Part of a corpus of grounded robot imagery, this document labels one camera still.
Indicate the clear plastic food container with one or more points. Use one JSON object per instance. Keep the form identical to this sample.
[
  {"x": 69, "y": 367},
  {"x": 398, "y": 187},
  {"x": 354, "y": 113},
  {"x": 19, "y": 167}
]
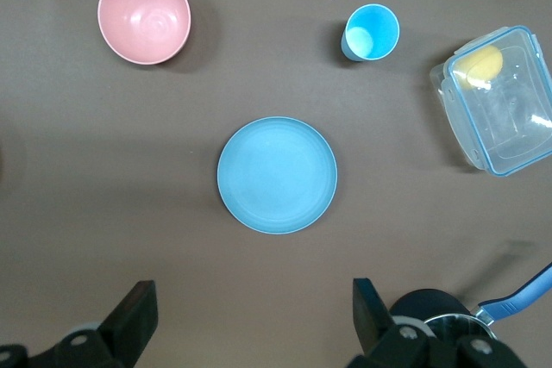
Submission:
[{"x": 509, "y": 126}]

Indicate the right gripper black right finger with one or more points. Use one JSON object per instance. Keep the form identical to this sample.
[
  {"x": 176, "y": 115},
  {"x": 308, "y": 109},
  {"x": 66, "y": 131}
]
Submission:
[{"x": 371, "y": 320}]

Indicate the brown table cover mat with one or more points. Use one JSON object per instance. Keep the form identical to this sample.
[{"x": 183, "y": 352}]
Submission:
[{"x": 276, "y": 62}]

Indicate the blue plastic cup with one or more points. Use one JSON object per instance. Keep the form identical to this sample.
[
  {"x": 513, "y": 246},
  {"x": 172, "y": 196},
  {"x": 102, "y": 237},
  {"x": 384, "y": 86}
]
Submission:
[{"x": 375, "y": 27}]

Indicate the glass pot lid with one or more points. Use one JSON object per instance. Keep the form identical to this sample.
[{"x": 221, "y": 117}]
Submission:
[{"x": 448, "y": 326}]

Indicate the pink bowl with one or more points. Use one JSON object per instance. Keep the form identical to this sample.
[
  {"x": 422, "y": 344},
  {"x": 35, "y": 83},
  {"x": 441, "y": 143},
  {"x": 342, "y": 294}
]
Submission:
[{"x": 142, "y": 14}]

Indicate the blue plate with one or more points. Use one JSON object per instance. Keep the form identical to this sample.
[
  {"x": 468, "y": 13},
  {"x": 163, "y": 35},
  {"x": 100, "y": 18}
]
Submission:
[{"x": 276, "y": 174}]

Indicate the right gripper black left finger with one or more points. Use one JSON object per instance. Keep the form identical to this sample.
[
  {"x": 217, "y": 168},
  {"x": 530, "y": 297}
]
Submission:
[{"x": 138, "y": 320}]

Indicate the yellow round sponge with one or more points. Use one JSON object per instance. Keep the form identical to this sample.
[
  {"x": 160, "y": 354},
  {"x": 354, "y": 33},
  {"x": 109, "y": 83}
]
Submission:
[{"x": 478, "y": 64}]

